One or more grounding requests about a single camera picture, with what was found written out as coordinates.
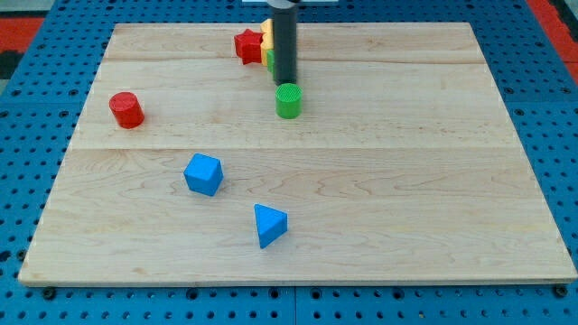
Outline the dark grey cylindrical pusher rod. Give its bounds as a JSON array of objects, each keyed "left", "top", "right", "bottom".
[{"left": 267, "top": 0, "right": 298, "bottom": 86}]

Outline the green star block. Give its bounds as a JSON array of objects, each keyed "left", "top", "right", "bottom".
[{"left": 266, "top": 49, "right": 275, "bottom": 77}]

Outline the red star block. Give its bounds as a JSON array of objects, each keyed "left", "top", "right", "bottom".
[{"left": 233, "top": 29, "right": 263, "bottom": 65}]

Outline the blue cube block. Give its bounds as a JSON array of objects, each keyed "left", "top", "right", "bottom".
[{"left": 183, "top": 153, "right": 223, "bottom": 197}]

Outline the yellow block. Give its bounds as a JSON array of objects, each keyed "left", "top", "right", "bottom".
[{"left": 260, "top": 18, "right": 274, "bottom": 66}]

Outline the green cylinder block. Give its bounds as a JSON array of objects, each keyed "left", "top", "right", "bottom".
[{"left": 275, "top": 83, "right": 303, "bottom": 119}]

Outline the red cylinder block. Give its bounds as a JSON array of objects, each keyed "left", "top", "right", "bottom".
[{"left": 108, "top": 91, "right": 145, "bottom": 129}]

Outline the blue triangular prism block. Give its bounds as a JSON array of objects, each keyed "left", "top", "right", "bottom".
[{"left": 254, "top": 204, "right": 288, "bottom": 249}]

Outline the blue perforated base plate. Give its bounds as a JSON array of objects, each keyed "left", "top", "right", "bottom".
[{"left": 1, "top": 0, "right": 577, "bottom": 324}]

